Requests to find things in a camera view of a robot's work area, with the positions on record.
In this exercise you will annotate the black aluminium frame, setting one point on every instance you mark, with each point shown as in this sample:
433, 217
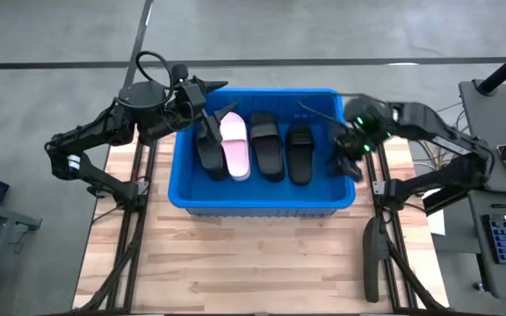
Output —
136, 246
406, 281

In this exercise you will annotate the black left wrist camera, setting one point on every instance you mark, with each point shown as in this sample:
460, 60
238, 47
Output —
180, 72

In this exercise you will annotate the white paper sheet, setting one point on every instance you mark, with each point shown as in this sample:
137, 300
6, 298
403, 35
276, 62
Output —
436, 221

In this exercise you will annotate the black foam slide sandal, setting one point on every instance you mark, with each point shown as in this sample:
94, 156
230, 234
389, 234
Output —
211, 162
371, 263
300, 162
267, 153

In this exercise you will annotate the pink foam slide sandal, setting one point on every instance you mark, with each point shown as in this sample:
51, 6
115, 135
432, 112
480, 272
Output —
235, 149

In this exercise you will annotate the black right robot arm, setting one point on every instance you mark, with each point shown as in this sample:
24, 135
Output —
424, 120

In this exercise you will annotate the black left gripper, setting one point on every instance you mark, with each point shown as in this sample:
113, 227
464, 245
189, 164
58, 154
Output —
189, 96

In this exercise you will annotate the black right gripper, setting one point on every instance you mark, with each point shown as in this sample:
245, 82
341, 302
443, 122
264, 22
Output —
352, 142

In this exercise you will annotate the blue plastic bin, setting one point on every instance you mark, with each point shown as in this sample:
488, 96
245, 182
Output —
257, 197

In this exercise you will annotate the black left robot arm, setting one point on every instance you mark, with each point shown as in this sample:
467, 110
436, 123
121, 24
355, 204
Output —
99, 127

